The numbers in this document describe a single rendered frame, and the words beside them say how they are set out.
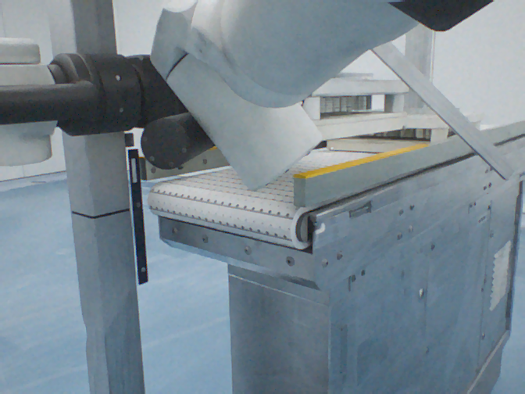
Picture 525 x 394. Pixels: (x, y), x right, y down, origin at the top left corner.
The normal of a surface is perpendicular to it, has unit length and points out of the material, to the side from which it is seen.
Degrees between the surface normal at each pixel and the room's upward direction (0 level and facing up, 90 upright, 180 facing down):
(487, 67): 90
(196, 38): 121
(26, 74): 96
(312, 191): 90
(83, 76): 65
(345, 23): 154
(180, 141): 91
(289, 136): 73
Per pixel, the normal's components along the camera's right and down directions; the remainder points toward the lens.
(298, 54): -0.29, 0.94
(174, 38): -0.73, 0.61
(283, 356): -0.64, 0.18
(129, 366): 0.77, 0.12
